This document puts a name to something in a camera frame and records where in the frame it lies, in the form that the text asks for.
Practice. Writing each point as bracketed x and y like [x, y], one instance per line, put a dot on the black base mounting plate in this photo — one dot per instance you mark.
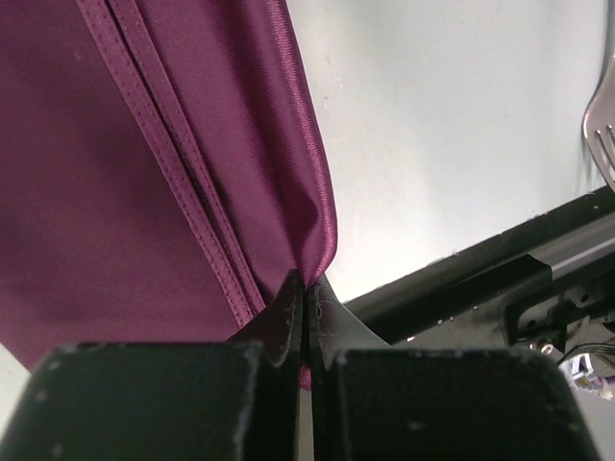
[547, 284]

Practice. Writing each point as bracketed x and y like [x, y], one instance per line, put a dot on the silver metal fork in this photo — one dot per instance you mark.
[598, 122]

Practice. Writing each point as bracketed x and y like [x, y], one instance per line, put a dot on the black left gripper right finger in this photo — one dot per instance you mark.
[373, 402]

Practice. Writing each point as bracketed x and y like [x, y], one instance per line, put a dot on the magenta satin napkin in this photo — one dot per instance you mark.
[162, 171]

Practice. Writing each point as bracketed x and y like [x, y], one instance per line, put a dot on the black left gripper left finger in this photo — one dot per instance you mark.
[231, 400]

